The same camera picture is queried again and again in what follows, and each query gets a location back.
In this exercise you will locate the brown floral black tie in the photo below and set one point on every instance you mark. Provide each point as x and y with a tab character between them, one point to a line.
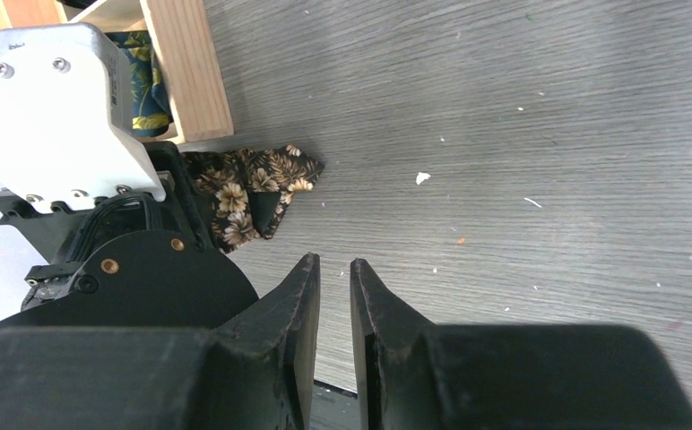
249	191

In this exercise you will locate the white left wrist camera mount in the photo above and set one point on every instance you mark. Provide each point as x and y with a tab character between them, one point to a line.
66	116

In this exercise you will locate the navy yellow floral rolled tie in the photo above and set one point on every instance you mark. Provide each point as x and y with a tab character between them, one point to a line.
151	110

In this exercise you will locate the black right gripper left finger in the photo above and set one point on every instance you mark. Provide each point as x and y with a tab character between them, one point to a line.
256	371

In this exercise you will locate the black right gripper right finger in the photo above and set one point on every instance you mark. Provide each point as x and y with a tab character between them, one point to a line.
416	374

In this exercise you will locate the wooden compartment tray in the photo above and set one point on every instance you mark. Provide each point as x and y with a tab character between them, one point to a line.
183	44

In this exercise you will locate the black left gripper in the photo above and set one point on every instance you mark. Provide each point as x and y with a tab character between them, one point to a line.
129	267

